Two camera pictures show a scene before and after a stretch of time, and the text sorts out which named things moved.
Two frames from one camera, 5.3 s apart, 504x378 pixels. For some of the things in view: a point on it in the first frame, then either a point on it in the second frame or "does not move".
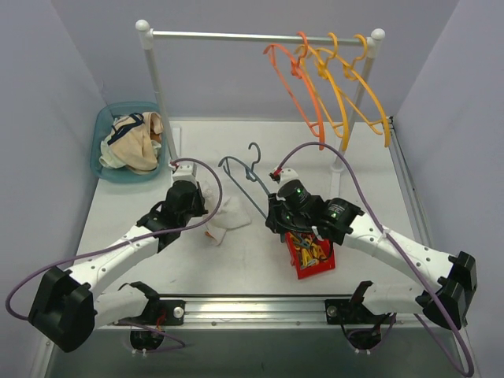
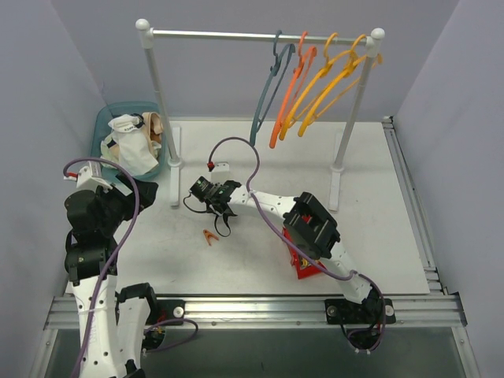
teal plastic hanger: x=250 y=173 to x=278 y=59
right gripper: x=278 y=224 to x=219 y=203
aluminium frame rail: x=263 y=312 does not move
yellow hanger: x=323 y=72 to x=324 y=68
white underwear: x=224 y=213 to x=132 y=145
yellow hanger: x=350 y=69 to x=316 y=109
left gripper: x=201 y=195 to x=138 y=190
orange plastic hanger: x=298 y=72 to x=292 y=86
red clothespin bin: x=325 y=246 does not move
